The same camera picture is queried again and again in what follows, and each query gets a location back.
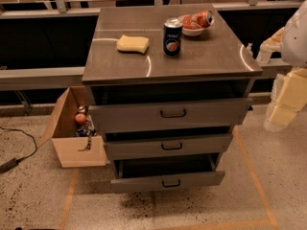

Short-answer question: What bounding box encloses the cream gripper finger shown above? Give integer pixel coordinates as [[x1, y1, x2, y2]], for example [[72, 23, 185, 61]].
[[256, 28, 284, 63], [264, 74, 297, 132]]

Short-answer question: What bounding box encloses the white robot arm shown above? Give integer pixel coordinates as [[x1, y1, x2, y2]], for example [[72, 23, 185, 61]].
[[256, 1, 307, 132]]

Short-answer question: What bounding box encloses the blue pepsi can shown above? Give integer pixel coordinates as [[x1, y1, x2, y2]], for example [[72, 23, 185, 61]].
[[163, 17, 182, 57]]

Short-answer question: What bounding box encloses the metal can in box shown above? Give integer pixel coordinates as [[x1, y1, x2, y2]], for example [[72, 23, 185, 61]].
[[77, 105, 88, 114]]

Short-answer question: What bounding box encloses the top grey drawer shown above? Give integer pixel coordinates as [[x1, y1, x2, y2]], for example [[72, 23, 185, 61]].
[[90, 98, 251, 133]]

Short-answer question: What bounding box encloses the grey drawer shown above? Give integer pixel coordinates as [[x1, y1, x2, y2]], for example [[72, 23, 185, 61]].
[[111, 153, 225, 193], [90, 98, 251, 133], [104, 133, 232, 160]]

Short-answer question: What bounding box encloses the grey drawer cabinet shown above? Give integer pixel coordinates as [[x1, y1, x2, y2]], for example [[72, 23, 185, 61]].
[[81, 3, 264, 195]]

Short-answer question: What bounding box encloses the middle grey drawer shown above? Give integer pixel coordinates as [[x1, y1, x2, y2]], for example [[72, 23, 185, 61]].
[[104, 133, 232, 160]]

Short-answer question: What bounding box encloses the yellow sponge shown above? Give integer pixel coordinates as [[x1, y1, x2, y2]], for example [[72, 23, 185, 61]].
[[116, 34, 149, 54]]

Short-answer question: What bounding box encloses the bottom grey drawer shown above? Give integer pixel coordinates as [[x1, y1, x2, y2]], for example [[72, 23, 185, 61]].
[[111, 153, 225, 193]]

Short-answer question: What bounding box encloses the blue snack bag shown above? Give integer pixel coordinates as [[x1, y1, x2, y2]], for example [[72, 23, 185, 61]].
[[74, 116, 96, 137]]

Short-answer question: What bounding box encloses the red apple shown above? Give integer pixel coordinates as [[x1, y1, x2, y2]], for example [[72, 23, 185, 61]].
[[74, 113, 86, 125]]

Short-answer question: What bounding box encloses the cardboard box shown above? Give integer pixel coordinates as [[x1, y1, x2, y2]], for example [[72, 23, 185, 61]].
[[39, 86, 106, 168]]

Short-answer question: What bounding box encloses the black power cable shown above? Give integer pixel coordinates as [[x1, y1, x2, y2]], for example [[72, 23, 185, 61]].
[[0, 126, 38, 174]]

